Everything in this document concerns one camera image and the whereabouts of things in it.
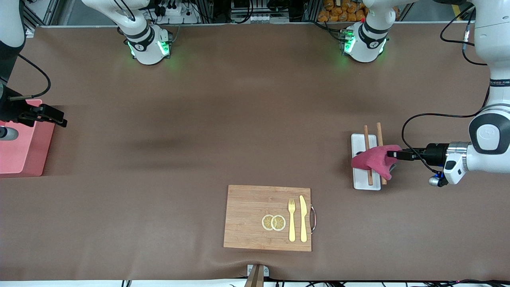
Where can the orange snack bags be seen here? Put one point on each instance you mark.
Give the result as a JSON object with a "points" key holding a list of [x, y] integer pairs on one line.
{"points": [[338, 10]]}

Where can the brown camera support strut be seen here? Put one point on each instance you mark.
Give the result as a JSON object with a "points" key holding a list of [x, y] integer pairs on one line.
{"points": [[255, 279]]}

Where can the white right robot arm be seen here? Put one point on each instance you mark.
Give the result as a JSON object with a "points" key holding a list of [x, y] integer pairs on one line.
{"points": [[147, 48]]}

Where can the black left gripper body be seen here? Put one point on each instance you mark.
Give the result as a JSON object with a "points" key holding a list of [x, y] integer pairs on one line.
{"points": [[435, 154]]}

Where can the lemon slice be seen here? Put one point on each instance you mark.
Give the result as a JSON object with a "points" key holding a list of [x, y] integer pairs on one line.
{"points": [[266, 222], [279, 223]]}

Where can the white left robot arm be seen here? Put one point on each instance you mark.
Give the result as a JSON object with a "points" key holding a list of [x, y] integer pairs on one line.
{"points": [[490, 135]]}

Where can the pink plastic bin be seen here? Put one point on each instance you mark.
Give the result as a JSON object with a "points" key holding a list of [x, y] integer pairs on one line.
{"points": [[20, 155]]}

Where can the white rack base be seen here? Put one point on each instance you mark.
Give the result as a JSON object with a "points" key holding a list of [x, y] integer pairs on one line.
{"points": [[357, 181]]}

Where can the white power strip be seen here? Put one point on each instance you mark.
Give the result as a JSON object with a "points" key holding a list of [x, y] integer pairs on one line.
{"points": [[175, 14]]}

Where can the bamboo cutting board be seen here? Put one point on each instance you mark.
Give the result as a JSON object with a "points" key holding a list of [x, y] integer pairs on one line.
{"points": [[247, 219]]}

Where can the yellow fork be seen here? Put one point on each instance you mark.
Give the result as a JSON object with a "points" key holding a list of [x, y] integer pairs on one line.
{"points": [[292, 225]]}

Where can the white socket bar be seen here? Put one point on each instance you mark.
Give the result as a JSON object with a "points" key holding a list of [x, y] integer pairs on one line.
{"points": [[251, 18]]}

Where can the yellow knife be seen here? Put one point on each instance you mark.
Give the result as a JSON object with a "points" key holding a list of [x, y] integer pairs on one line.
{"points": [[303, 219]]}

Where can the white metal mounting plate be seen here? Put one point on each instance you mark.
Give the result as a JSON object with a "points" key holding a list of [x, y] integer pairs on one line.
{"points": [[266, 272]]}

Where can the red cloth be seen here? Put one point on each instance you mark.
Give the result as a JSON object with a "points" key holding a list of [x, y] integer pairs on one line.
{"points": [[374, 160]]}

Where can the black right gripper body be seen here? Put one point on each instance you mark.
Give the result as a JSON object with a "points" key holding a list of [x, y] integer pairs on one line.
{"points": [[8, 109]]}

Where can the brown wooden rack rod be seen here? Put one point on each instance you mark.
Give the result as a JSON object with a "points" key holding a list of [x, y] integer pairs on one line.
{"points": [[379, 133], [366, 137]]}

